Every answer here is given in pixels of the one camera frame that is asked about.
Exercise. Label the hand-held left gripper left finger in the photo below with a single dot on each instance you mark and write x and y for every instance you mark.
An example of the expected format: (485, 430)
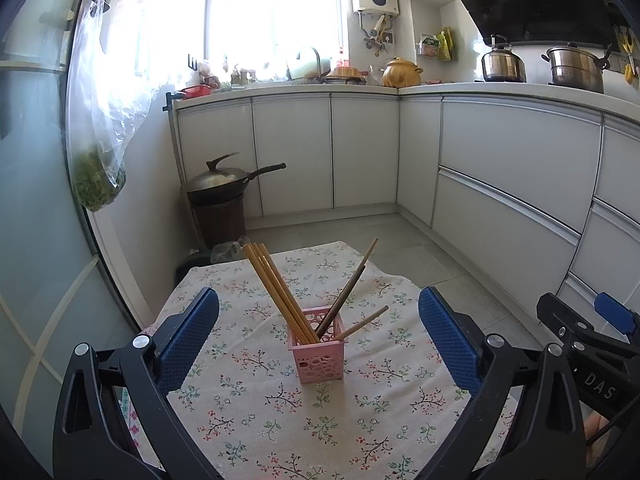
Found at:
(187, 340)

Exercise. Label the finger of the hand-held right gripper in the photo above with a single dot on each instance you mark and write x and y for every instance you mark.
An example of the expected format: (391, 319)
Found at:
(615, 312)
(555, 312)

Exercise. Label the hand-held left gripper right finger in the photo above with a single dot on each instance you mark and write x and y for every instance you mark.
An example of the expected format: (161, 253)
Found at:
(445, 345)

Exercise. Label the bundle of wooden chopsticks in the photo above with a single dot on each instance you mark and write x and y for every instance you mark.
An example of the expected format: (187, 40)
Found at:
(280, 292)

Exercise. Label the pink plastic chopstick holder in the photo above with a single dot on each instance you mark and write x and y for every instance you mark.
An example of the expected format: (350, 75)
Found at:
(320, 360)

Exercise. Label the person's right hand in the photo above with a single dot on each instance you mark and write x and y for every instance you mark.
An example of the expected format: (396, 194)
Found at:
(594, 430)

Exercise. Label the dark low container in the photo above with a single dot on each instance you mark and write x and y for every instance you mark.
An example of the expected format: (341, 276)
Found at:
(192, 265)

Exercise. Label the floral tablecloth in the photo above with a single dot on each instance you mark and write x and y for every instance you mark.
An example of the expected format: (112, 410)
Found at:
(250, 410)

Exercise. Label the crumpled plastic bag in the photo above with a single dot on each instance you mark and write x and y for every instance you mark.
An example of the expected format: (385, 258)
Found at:
(227, 251)

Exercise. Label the dark brown bin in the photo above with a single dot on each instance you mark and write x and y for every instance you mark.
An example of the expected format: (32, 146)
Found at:
(217, 222)

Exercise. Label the metal wok lid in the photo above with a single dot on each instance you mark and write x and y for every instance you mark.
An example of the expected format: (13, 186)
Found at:
(215, 180)

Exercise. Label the frosted glass sliding door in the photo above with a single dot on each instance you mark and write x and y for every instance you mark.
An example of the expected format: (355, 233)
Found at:
(40, 260)

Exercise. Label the hanging bag of greens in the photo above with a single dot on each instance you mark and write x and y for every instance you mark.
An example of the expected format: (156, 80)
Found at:
(95, 185)

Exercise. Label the white kitchen base cabinets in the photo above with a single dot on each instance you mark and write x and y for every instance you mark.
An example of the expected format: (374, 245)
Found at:
(500, 135)

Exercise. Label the black wok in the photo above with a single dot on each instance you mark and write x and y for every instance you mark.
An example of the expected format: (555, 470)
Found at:
(270, 169)

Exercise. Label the steel stockpot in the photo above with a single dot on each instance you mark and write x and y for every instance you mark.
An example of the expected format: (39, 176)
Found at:
(575, 67)

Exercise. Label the red plastic basket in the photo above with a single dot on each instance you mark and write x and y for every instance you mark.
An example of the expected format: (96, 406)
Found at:
(196, 91)

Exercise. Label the steel kettle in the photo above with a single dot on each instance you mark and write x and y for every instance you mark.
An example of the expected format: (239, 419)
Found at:
(502, 65)

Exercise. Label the row of small bottles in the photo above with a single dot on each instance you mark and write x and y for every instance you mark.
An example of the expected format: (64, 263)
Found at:
(235, 77)

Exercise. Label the yellow clay pot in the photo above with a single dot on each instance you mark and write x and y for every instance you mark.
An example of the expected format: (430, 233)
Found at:
(402, 74)

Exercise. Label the woven basket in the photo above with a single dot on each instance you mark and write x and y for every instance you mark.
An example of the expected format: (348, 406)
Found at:
(344, 72)

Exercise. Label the yellow hanging bags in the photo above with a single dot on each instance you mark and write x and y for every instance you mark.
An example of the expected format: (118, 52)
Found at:
(445, 42)

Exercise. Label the water heater pipes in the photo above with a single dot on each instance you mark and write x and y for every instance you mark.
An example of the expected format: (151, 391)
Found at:
(377, 35)

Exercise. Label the kitchen window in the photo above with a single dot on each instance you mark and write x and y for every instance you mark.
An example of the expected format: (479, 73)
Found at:
(250, 20)

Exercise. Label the wall condiment rack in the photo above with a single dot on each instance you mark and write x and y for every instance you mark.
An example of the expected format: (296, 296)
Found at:
(427, 49)

